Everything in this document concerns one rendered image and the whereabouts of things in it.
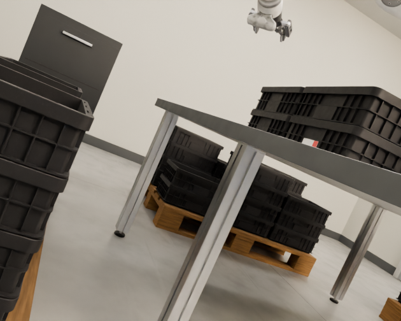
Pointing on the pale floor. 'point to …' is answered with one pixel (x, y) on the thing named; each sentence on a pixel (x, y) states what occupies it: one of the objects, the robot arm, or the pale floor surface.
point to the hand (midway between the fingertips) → (269, 34)
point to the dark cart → (70, 53)
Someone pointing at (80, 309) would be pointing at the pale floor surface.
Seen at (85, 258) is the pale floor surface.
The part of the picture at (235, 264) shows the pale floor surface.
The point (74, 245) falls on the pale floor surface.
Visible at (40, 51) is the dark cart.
